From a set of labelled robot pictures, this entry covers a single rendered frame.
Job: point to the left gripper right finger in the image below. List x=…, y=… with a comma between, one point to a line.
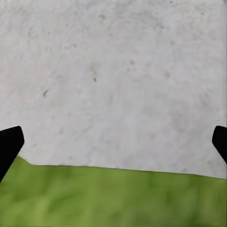
x=219, y=140

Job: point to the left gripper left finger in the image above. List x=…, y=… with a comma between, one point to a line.
x=11, y=141

